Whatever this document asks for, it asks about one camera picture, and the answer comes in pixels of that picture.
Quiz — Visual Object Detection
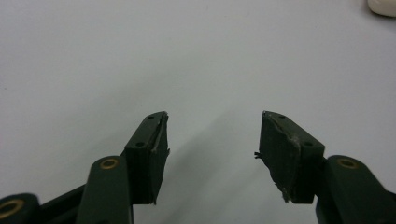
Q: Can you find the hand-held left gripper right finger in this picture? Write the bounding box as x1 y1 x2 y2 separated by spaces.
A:
253 110 326 204

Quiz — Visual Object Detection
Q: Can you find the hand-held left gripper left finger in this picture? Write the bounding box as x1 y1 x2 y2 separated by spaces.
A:
120 110 171 206

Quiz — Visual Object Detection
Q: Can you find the cream white rounded object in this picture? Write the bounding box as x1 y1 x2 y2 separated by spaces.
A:
367 0 396 18

